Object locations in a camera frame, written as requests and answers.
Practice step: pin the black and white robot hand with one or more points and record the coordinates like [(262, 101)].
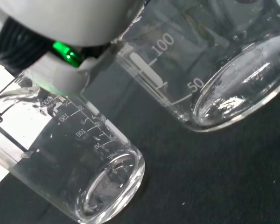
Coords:
[(67, 21)]

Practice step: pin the clear glass beaker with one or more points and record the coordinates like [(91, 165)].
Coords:
[(72, 151)]

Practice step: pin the black bench cloth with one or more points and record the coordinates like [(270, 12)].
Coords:
[(200, 177)]

